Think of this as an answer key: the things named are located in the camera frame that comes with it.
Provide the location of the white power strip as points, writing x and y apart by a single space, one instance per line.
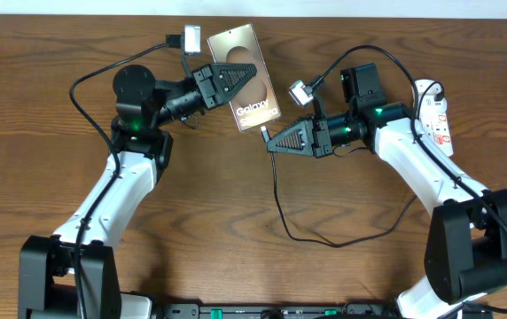
432 113

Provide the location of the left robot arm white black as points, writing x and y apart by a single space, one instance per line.
72 273

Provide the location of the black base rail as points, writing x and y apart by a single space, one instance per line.
196 311

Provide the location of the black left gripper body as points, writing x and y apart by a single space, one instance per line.
204 81

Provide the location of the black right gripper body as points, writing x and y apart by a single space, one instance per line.
321 138

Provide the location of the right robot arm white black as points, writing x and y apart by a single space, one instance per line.
466 250

